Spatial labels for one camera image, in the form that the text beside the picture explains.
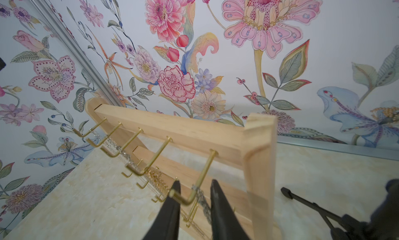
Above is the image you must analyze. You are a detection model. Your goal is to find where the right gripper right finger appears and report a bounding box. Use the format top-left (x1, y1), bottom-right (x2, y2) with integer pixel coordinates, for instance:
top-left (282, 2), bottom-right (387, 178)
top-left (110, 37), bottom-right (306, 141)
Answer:
top-left (211, 179), bottom-right (249, 240)

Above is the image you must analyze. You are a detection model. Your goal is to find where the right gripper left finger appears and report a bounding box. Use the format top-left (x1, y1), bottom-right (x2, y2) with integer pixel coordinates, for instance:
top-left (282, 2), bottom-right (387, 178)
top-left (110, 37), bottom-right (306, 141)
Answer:
top-left (143, 196), bottom-right (180, 240)

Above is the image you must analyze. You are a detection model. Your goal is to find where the wooden jewelry display stand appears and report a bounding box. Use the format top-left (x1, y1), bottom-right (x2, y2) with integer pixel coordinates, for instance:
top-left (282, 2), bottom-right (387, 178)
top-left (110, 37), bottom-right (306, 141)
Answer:
top-left (85, 98), bottom-right (282, 240)

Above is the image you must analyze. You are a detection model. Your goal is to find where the black microphone on tripod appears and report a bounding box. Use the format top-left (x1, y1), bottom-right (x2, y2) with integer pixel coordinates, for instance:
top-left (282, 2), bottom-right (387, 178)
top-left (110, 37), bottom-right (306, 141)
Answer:
top-left (281, 179), bottom-right (399, 240)

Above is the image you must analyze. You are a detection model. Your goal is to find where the gold chain necklace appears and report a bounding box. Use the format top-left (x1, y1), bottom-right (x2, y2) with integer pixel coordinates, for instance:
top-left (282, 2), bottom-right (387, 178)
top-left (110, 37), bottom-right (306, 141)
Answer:
top-left (144, 168), bottom-right (169, 197)

